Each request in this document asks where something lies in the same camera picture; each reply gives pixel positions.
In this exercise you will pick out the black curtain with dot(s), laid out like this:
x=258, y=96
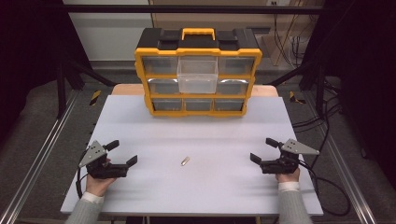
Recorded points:
x=28, y=46
x=364, y=62

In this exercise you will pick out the set of closed clear drawers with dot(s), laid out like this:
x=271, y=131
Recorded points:
x=158, y=65

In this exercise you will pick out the person's right hand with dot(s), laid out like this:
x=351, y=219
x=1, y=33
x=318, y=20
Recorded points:
x=288, y=178

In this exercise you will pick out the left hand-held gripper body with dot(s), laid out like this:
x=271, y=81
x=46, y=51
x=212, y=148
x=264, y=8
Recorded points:
x=93, y=155

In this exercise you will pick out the black metal frame stand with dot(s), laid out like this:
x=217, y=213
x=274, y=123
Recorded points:
x=320, y=93
x=61, y=93

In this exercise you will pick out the wooden table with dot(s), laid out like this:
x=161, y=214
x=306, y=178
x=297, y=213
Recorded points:
x=129, y=90

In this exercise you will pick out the yellow black hazard tape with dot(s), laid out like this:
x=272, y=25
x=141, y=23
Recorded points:
x=293, y=97
x=95, y=97

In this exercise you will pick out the aluminium floor rail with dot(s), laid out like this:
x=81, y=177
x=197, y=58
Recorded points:
x=345, y=174
x=37, y=158

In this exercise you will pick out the yellow black drawer organizer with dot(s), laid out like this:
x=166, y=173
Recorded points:
x=199, y=52

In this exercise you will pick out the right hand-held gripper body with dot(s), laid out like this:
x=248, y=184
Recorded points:
x=286, y=163

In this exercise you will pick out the white wall panel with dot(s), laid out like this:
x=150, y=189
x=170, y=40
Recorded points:
x=109, y=34

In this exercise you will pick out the pulled-out clear plastic drawer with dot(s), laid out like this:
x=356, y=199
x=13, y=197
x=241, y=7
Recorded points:
x=197, y=84

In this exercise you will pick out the black horizontal metal bar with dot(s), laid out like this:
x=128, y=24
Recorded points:
x=124, y=8

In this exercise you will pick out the small metal piece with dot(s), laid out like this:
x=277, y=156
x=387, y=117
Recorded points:
x=185, y=161

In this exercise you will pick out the wall power outlet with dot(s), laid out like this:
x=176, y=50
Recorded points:
x=273, y=3

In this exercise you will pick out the person's left hand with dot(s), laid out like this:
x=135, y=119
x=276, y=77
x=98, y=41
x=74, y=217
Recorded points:
x=98, y=185

